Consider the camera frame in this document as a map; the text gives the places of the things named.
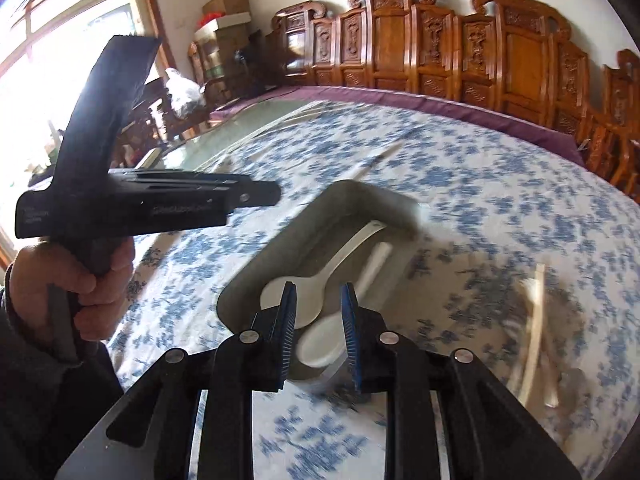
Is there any white plastic spoon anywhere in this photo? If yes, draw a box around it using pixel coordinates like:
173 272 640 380
294 242 394 369

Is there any white plastic rice paddle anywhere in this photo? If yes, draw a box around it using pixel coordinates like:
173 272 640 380
260 220 386 330

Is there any dark wooden chopstick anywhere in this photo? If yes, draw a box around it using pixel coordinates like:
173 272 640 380
341 141 402 181

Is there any person's left hand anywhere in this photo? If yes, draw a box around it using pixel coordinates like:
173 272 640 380
9 237 134 346

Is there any dark wooden dining chair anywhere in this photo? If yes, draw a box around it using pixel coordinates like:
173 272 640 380
111 78 167 168

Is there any grey metal tray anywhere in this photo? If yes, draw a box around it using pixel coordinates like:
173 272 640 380
217 180 431 394

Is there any blue floral tablecloth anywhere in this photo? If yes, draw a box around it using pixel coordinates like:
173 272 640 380
108 101 639 479

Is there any white plastic bag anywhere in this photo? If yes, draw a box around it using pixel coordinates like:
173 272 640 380
165 67 206 119

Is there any cardboard box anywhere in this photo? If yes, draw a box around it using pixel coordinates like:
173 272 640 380
202 0 250 15

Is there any purple sofa cushion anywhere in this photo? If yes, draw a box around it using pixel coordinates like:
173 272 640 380
209 86 585 167

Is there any carved wooden armchair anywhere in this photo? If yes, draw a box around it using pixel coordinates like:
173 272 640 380
578 49 639 203

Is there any carved wooden sofa bench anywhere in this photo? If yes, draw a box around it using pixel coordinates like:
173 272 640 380
267 0 592 136

